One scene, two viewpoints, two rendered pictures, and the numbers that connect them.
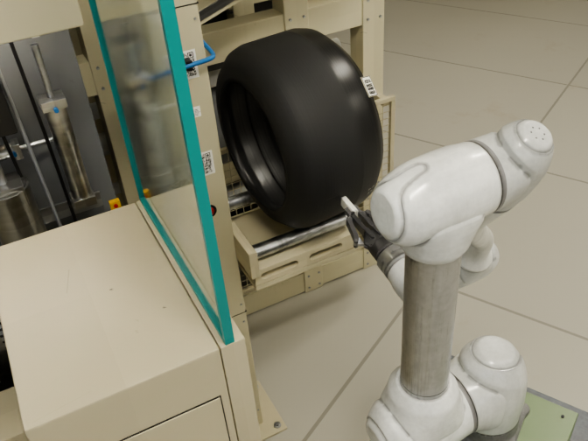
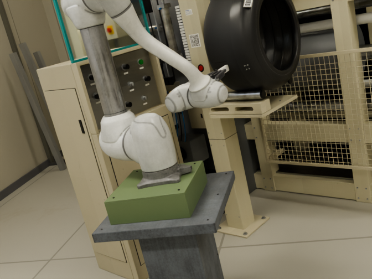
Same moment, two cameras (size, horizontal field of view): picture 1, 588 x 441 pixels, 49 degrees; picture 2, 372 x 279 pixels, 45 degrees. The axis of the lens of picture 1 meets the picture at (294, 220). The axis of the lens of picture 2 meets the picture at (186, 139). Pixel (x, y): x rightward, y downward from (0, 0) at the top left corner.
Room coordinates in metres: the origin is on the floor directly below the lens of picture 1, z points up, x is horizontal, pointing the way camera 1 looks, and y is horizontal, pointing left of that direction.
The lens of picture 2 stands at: (0.49, -2.14, 1.38)
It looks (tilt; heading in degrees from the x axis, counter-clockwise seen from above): 15 degrees down; 70
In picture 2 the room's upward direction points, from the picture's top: 13 degrees counter-clockwise
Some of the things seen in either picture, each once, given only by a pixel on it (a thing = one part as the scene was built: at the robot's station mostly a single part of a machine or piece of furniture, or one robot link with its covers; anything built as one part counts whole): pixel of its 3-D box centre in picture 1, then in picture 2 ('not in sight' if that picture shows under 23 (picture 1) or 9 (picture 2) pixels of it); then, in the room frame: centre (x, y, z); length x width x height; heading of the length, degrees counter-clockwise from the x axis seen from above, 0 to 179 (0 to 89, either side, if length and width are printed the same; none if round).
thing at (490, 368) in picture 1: (487, 381); (151, 140); (0.96, -0.42, 0.92); 0.18 x 0.16 x 0.22; 114
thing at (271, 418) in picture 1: (241, 416); (241, 223); (1.59, 0.27, 0.01); 0.27 x 0.27 x 0.02; 25
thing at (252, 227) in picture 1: (281, 237); (253, 106); (1.72, 0.05, 0.80); 0.37 x 0.36 x 0.02; 25
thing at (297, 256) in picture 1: (300, 251); (238, 107); (1.59, -0.01, 0.84); 0.36 x 0.09 x 0.06; 115
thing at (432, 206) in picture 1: (421, 327); (103, 75); (0.88, -0.23, 1.21); 0.22 x 0.16 x 0.77; 114
